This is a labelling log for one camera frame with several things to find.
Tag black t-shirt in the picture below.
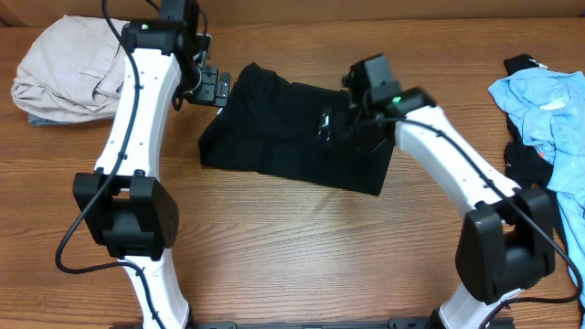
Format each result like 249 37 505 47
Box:
198 63 392 196

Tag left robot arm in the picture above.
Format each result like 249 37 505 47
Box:
55 0 230 328

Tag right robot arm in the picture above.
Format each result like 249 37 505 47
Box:
318 54 555 328

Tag folded beige trousers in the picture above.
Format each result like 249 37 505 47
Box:
11 16 125 123

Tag black garment under blue shirt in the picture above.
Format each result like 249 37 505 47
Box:
502 53 568 243

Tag light blue shirt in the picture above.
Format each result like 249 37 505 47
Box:
487 68 585 316

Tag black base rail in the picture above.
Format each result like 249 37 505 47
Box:
109 314 516 329

